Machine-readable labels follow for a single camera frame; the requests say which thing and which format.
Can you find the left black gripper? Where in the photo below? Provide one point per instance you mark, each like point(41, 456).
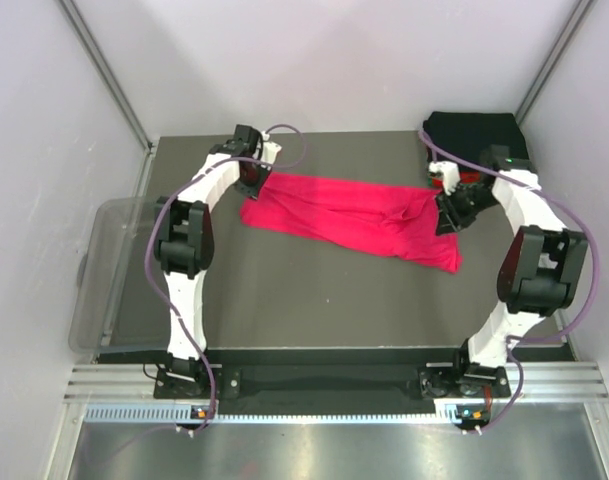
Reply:
point(252, 191)

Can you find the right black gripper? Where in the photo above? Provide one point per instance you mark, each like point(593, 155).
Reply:
point(449, 220)

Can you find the pink t shirt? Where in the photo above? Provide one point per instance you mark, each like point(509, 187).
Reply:
point(376, 219)

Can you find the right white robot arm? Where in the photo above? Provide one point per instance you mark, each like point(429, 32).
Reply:
point(539, 274)

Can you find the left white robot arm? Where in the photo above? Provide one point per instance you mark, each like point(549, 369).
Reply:
point(183, 245)

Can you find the red folded t shirt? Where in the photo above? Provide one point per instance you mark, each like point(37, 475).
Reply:
point(469, 173)

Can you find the black folded t shirt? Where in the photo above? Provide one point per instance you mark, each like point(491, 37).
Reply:
point(467, 135)

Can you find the clear plastic bin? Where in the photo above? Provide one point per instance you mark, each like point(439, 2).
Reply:
point(116, 310)

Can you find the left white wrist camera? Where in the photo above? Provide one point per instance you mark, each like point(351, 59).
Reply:
point(270, 150)

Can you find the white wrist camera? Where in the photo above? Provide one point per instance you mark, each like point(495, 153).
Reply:
point(446, 175)
point(270, 150)

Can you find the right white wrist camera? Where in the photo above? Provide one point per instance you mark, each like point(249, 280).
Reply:
point(446, 175)

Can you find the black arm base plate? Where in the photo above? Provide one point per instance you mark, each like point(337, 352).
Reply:
point(410, 373)

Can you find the aluminium frame rail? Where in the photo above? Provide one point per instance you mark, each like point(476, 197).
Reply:
point(544, 382)

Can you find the grey slotted cable duct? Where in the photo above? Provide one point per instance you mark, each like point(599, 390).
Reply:
point(194, 415)

